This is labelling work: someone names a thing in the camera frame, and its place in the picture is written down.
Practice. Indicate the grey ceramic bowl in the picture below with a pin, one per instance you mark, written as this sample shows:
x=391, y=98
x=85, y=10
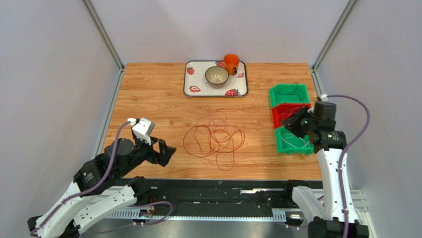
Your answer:
x=216, y=76

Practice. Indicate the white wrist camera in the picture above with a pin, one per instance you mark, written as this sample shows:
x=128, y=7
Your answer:
x=141, y=130
x=323, y=98

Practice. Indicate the green bin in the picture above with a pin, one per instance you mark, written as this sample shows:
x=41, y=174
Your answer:
x=288, y=143
x=288, y=93

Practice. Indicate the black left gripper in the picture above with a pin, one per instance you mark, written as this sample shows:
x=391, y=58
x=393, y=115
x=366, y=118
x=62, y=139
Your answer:
x=164, y=156

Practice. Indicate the near green bin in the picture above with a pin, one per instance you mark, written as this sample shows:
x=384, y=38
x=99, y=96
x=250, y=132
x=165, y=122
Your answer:
x=288, y=143

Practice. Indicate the red bin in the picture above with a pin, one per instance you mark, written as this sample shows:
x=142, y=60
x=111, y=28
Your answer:
x=284, y=111

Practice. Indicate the orange mug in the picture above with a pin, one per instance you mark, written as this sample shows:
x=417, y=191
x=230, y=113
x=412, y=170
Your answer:
x=231, y=62

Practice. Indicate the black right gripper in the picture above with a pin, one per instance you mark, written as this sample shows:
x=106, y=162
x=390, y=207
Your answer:
x=304, y=122

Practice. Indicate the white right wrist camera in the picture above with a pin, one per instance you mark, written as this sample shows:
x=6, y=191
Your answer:
x=323, y=98

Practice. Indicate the strawberry pattern tray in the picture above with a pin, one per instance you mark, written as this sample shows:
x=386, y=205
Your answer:
x=195, y=84

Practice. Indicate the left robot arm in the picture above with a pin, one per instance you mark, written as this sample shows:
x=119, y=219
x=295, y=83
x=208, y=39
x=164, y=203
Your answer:
x=71, y=216

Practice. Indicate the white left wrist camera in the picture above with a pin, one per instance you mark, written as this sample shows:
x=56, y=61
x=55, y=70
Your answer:
x=141, y=130

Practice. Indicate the far green bin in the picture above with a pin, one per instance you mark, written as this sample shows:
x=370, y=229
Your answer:
x=288, y=93

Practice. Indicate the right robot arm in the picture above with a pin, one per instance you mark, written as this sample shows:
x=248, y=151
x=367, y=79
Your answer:
x=336, y=216

